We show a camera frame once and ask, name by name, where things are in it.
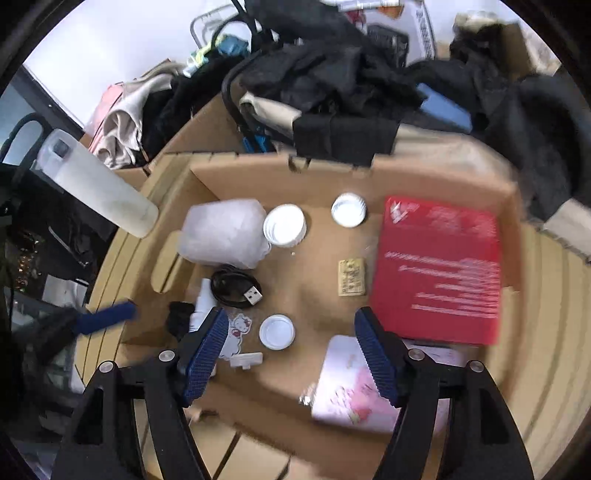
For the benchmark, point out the white cat sticker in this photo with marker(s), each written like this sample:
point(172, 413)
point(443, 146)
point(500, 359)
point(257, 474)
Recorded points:
point(240, 325)

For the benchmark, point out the pink cloth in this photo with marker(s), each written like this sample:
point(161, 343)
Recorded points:
point(106, 115)

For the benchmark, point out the small gold packet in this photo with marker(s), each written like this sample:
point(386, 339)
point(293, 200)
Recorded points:
point(352, 277)

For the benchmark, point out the white round lid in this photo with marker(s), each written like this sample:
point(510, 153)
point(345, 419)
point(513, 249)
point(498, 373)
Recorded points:
point(284, 225)

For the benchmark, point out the translucent plastic container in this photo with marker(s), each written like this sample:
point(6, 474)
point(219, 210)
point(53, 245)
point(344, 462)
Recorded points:
point(221, 233)

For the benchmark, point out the red flat box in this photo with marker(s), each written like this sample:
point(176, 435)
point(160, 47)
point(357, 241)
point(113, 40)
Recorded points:
point(434, 267)

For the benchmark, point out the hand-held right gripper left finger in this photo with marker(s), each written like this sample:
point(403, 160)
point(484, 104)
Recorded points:
point(205, 357)

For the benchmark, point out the dark jacket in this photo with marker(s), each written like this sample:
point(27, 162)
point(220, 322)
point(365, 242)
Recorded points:
point(521, 120)

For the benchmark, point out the tall frosted white bottle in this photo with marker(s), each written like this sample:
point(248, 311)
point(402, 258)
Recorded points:
point(97, 184)

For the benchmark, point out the small brown cardboard box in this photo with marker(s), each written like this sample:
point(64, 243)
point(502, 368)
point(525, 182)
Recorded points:
point(517, 41)

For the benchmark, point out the small white bottle cap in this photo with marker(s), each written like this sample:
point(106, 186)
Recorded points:
point(348, 209)
point(277, 331)

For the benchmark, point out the black fluffy ball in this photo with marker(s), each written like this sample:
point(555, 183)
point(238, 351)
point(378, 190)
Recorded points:
point(180, 318)

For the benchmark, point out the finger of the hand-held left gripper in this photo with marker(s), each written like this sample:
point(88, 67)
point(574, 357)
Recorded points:
point(111, 316)

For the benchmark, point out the small white plastic clip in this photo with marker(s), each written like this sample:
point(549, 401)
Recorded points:
point(247, 359)

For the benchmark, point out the pink printed card packet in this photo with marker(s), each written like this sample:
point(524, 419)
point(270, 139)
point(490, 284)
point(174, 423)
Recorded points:
point(341, 383)

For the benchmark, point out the white printed carton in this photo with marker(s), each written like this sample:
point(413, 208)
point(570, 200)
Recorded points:
point(415, 27)

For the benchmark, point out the beige cloth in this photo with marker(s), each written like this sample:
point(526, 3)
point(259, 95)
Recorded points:
point(134, 115)

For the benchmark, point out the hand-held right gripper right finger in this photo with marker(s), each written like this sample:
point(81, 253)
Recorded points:
point(374, 355)

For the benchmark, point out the black cloth pile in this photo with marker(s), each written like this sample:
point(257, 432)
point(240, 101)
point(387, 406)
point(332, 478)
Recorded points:
point(323, 83)

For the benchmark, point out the teal and green item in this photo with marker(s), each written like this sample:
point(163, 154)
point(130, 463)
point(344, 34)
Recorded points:
point(226, 46)

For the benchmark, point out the white spray bottle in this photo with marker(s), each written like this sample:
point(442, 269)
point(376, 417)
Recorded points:
point(203, 300)

